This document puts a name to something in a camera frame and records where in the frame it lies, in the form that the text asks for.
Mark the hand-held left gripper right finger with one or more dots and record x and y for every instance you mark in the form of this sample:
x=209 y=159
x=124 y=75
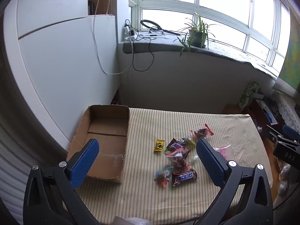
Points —
x=211 y=161

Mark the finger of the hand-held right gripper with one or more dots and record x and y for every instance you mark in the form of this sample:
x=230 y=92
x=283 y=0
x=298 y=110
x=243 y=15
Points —
x=290 y=131
x=273 y=133

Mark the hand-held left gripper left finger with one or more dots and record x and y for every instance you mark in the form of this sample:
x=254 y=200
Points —
x=85 y=161

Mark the pink-print bread packet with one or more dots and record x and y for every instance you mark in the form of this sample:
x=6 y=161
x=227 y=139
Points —
x=222 y=152

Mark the yellow green candy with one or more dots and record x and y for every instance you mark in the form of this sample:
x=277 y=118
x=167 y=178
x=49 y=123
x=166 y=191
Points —
x=191 y=140

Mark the clear red date packet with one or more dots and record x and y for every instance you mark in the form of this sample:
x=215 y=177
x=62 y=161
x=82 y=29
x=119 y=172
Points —
x=178 y=160
x=201 y=132

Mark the brown chocolate bar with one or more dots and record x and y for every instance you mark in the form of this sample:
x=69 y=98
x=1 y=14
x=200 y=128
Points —
x=184 y=177

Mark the small black candy packet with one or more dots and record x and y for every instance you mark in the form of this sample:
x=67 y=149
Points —
x=181 y=141

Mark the brown cardboard box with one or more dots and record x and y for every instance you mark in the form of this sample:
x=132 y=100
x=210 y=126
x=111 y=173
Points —
x=105 y=131

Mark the dark blue-print chocolate bar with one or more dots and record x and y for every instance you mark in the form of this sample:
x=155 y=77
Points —
x=174 y=146

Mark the colourful round candy packet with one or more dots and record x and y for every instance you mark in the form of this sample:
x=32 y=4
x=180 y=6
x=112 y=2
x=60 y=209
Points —
x=160 y=178

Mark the yellow candy packet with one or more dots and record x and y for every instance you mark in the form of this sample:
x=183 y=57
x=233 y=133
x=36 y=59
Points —
x=159 y=145

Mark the small pale green candy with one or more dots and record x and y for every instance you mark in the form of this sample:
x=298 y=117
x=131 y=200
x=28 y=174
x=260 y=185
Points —
x=195 y=159

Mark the white lace cloth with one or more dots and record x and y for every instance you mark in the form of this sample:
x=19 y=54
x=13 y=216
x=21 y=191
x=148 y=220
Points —
x=289 y=110

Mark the dark red box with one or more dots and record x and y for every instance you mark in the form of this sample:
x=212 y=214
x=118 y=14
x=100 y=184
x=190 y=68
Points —
x=260 y=112

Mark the small white blue candy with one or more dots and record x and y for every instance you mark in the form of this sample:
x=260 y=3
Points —
x=167 y=170

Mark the green snack bag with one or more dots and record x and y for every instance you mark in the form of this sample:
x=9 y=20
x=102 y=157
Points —
x=248 y=93

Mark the striped mattress cover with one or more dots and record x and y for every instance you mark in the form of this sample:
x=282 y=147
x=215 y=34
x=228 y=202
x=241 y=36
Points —
x=145 y=199

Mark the white ribbed panel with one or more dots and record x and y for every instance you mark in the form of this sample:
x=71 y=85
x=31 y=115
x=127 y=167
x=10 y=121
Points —
x=14 y=168

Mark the grey plastic wrap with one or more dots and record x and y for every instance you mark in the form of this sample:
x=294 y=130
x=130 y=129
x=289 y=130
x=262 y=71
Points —
x=131 y=221

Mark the white cabinet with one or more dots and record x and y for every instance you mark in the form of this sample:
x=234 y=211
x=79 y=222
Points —
x=58 y=63

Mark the potted spider plant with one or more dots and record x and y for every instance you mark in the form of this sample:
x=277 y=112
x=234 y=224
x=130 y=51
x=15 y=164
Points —
x=198 y=37

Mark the white power strip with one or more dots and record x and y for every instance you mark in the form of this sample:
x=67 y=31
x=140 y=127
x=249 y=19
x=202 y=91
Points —
x=127 y=30

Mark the yellow green wall picture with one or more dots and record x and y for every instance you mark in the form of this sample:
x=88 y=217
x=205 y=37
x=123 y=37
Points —
x=291 y=58

